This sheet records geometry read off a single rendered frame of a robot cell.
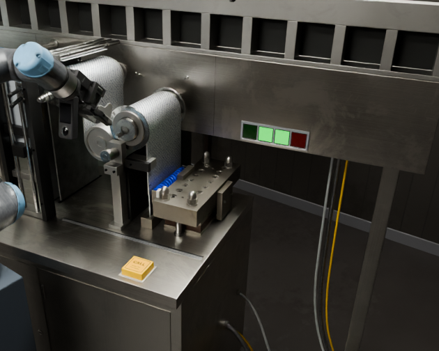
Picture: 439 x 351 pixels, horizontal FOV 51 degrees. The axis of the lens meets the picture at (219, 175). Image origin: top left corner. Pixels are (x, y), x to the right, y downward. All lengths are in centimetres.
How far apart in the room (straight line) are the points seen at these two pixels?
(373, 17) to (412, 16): 11
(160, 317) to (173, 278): 13
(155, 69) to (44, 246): 75
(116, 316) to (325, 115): 94
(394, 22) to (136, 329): 121
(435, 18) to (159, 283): 109
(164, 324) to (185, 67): 89
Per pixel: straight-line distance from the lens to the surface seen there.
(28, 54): 115
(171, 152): 165
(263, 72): 161
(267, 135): 166
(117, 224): 162
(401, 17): 151
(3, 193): 146
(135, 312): 148
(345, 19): 153
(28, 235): 166
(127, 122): 147
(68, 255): 152
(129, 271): 139
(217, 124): 172
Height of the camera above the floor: 177
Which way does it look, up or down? 26 degrees down
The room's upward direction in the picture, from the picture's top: 2 degrees clockwise
